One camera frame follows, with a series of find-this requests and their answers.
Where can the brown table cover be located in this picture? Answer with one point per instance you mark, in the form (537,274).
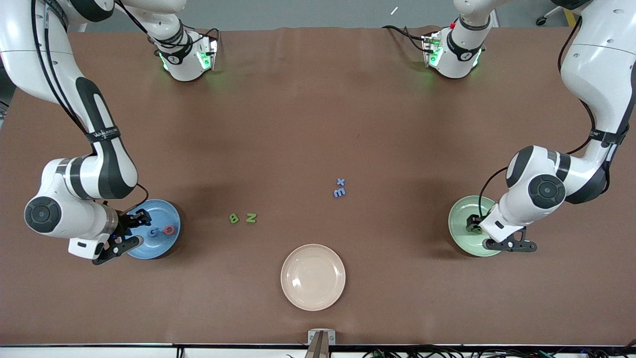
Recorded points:
(308,124)

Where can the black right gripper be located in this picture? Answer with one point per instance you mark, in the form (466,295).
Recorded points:
(127,222)

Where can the office chair base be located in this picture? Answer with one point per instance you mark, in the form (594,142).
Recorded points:
(541,21)

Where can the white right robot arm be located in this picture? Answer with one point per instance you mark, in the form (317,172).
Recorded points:
(30,49)

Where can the beige plate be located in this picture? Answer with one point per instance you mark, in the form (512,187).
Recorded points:
(313,277)

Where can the red letter Q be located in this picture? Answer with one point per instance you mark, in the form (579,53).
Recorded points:
(170,230)

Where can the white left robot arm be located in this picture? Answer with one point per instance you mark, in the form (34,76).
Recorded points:
(596,64)

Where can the blue letter m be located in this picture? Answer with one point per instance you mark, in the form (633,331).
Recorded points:
(340,192)

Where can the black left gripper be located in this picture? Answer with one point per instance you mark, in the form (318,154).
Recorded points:
(472,223)

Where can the blue plate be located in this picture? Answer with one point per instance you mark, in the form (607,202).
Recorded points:
(159,248)

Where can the green letter N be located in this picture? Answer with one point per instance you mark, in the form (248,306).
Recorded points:
(251,217)

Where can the white table edge rail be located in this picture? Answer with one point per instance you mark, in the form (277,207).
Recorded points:
(99,352)

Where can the metal table edge bracket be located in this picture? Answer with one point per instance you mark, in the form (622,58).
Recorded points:
(320,343)

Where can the green letter B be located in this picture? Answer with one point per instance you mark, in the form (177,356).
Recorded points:
(233,219)

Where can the green plate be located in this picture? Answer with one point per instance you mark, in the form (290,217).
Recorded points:
(459,223)

